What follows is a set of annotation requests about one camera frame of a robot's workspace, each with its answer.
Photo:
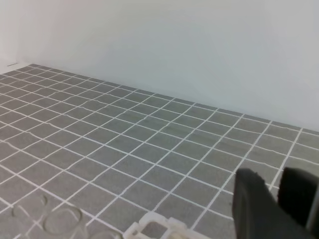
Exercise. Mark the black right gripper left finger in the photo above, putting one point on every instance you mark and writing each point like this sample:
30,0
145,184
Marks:
257,214

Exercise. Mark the clear glass test tube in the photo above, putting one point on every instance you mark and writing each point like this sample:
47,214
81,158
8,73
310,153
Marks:
65,223
32,207

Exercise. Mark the white plastic test tube rack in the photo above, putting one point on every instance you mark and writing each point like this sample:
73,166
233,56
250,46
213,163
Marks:
156,226

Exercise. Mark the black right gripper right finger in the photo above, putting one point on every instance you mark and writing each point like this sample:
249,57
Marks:
298,196

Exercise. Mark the grey checked tablecloth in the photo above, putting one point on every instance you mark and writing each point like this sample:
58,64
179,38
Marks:
118,152

